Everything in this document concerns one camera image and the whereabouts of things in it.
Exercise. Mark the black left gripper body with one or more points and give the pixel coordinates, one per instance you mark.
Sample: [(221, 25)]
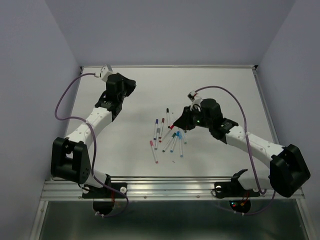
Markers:
[(128, 88)]

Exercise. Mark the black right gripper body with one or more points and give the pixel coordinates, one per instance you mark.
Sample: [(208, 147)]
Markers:
[(194, 118)]

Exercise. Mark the light blue marker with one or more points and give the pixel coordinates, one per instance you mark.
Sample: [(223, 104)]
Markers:
[(181, 154)]

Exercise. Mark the black marker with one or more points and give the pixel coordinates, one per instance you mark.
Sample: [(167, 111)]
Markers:
[(168, 122)]

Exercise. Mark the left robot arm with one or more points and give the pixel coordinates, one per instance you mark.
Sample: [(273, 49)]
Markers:
[(70, 158)]

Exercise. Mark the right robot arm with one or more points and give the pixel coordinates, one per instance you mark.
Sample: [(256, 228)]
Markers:
[(287, 169)]

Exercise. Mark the sky blue marker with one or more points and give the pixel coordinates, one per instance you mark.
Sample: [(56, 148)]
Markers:
[(175, 139)]

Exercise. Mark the dark teal marker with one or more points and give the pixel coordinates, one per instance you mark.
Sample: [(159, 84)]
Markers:
[(169, 142)]

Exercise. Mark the dark red marker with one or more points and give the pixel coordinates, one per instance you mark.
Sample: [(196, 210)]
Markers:
[(161, 129)]

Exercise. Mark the navy blue marker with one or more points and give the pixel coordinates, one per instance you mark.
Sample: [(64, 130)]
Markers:
[(155, 129)]

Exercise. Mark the grey marker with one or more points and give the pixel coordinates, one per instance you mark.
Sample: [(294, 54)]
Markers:
[(157, 138)]

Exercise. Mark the pink marker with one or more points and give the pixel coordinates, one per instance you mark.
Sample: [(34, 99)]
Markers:
[(153, 151)]

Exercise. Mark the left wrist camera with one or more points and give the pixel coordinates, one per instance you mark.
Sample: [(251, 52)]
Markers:
[(104, 73)]

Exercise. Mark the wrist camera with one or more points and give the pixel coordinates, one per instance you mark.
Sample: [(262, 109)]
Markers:
[(195, 100), (104, 73)]

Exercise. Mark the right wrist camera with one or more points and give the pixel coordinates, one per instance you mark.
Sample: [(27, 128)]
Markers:
[(195, 100)]

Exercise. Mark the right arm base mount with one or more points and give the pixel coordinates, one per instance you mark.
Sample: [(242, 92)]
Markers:
[(240, 202)]

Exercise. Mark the aluminium front rail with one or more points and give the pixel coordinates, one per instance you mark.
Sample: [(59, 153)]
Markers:
[(141, 188)]

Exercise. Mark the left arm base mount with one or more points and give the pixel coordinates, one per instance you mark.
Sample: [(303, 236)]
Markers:
[(108, 201)]

